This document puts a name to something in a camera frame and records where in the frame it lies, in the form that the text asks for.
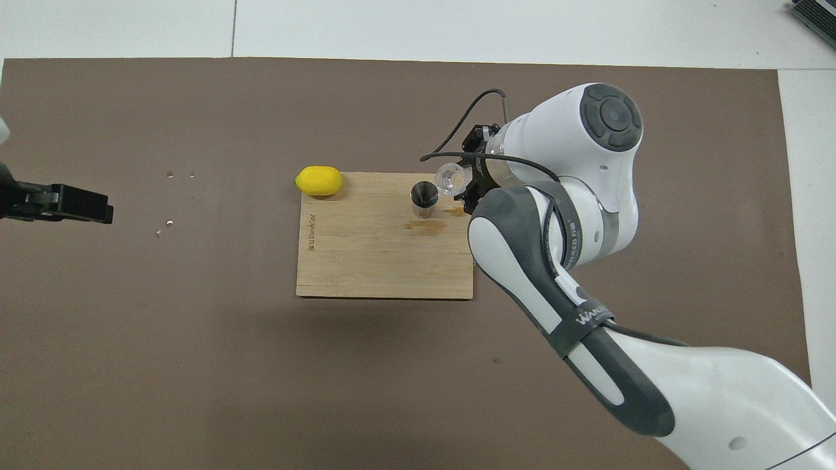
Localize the steel double jigger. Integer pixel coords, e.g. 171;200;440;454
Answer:
410;181;440;219

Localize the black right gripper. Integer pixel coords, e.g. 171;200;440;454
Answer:
453;125;501;217

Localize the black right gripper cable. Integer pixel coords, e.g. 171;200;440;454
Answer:
419;89;562;183

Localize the small clear glass cup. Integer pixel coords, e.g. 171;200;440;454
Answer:
436;164;466;196

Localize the brown table mat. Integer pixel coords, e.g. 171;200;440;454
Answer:
0;57;822;470

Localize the grey ribbed device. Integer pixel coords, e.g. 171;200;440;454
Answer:
789;0;836;32

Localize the bamboo cutting board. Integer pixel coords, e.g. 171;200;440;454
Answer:
295;172;477;300

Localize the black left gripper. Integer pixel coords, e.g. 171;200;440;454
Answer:
0;163;114;225

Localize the yellow lemon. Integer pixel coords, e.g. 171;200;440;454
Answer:
295;166;344;197

